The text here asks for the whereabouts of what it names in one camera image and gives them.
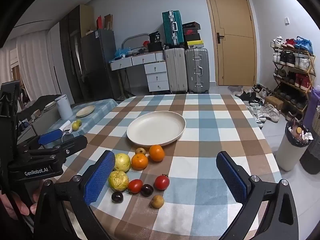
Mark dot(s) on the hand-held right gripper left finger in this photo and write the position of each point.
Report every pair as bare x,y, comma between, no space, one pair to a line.
100,177

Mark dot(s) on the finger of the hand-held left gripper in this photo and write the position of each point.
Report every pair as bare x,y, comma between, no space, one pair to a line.
72,143
51,137

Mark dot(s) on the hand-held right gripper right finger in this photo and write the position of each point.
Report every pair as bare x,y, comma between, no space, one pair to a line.
231,177

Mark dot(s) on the yellow guava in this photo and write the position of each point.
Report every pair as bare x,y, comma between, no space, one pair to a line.
118,180

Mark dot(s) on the dark purple plum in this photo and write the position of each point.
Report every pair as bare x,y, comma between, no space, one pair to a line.
147,190
117,197

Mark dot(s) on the green guava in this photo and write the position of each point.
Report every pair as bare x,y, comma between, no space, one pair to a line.
122,162

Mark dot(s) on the stemless red tomato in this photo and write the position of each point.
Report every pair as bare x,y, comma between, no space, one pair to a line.
135,186

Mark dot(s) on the orange with green stem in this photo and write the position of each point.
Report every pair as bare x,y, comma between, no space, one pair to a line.
139,161

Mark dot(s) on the brown longan with dark spot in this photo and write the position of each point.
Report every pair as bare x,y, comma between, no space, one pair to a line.
140,151

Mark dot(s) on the plain orange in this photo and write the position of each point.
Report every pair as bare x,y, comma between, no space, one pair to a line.
156,153

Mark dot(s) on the red tomato with stem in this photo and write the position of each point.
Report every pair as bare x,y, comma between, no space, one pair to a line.
161,182

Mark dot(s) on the plain brown longan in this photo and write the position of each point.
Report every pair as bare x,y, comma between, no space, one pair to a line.
157,201

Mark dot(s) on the large cream plate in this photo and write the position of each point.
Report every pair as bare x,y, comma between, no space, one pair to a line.
155,130

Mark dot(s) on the person's left hand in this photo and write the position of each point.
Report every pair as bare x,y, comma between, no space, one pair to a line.
23,208

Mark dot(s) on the grey chair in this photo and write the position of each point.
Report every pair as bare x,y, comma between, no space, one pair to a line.
46,123

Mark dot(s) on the white handheld device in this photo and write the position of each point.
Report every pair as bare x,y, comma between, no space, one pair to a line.
67,128

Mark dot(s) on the small yellow-green fruit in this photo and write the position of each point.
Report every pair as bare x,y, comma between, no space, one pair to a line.
79,122
75,125

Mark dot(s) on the white cylindrical container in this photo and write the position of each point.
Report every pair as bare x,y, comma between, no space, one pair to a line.
63,107

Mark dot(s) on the dark cloth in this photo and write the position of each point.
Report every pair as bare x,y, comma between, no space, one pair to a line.
42,103

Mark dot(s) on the small cream plate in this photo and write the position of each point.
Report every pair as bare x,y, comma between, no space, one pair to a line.
85,111

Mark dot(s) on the light blue checkered tablecloth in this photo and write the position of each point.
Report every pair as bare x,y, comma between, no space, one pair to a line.
102,105

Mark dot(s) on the white trash bin black liner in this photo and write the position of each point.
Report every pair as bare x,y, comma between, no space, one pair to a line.
291,152

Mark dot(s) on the white curtain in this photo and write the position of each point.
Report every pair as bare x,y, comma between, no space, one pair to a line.
35,65

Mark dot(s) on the black tripod stand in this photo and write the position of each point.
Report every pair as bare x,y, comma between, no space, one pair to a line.
122,85

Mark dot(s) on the scattered sneakers group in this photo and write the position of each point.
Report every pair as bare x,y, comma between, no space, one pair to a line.
260,105

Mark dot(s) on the dark ribbed bin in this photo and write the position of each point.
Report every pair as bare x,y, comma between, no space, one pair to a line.
311,157

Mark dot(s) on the dark wardrobe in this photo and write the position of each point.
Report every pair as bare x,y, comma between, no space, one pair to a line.
71,55

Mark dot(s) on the dark grey refrigerator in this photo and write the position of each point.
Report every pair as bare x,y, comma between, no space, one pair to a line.
98,60

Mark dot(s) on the grey rug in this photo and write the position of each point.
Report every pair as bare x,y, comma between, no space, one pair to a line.
235,88

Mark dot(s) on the blue plastic bag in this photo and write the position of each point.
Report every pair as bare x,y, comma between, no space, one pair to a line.
122,52

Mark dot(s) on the white desk with drawers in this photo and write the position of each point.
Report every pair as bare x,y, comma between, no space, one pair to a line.
155,72

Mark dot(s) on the silver suitcase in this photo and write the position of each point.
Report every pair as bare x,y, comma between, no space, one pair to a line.
197,70

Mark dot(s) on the purple bag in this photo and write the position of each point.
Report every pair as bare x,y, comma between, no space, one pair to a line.
315,97

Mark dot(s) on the beige suitcase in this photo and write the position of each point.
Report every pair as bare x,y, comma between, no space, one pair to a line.
175,70

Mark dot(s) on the red paper bag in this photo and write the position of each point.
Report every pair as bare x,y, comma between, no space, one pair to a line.
99,22

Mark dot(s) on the tall brown cardboard box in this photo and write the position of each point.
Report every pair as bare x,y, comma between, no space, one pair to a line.
108,22

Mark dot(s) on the black bag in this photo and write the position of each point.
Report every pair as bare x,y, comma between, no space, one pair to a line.
155,47

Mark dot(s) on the wooden shoe rack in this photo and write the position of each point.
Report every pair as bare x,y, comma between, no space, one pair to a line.
310,71

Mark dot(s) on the shoe rack with shoes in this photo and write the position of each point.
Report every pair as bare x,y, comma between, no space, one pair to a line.
291,57

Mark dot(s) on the black printed box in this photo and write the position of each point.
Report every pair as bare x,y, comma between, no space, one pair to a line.
155,37

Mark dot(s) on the black yellow shoe box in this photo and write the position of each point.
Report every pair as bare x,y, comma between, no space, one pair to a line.
193,44

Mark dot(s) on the wooden door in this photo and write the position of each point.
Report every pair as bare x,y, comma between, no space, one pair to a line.
232,37

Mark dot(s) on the red shoe box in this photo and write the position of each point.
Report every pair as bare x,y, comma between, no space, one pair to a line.
191,31

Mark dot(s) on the teal suitcase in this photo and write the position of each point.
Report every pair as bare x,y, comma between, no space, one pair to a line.
172,27

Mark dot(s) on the grey metal tube frame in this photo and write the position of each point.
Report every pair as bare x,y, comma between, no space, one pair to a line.
132,38

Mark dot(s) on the white wall switch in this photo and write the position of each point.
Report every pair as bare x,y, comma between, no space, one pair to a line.
287,21

